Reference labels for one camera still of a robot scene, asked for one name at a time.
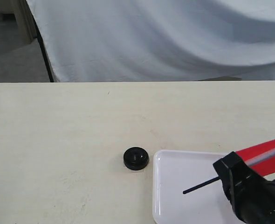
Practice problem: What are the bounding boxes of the white plastic tray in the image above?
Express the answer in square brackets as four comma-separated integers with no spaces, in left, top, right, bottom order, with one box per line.
[152,150,241,224]

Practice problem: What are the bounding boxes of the black round flag base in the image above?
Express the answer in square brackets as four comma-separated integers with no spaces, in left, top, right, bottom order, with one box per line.
[123,147,150,171]

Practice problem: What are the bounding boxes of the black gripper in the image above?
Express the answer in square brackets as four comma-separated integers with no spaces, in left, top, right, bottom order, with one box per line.
[213,152,275,224]

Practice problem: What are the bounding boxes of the red flag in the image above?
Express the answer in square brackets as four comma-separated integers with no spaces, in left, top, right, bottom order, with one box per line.
[183,140,275,194]

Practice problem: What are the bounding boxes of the black backdrop stand pole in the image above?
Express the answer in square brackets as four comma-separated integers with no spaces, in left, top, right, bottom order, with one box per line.
[34,21,55,83]

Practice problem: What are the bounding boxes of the white draped cloth backdrop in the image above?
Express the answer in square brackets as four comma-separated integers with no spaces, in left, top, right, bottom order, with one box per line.
[28,0,275,82]

